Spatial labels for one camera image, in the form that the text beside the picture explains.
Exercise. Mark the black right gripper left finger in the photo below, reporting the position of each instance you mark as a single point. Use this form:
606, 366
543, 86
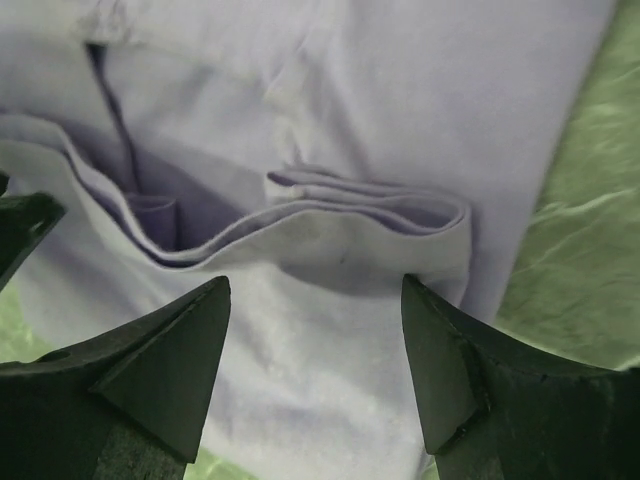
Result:
128, 404

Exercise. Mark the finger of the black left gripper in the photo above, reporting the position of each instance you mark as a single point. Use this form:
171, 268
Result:
25, 220

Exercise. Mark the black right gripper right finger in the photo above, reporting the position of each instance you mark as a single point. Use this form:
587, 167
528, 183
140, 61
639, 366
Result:
493, 407

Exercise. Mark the purple t shirt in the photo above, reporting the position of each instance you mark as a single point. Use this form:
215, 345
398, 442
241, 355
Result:
314, 152

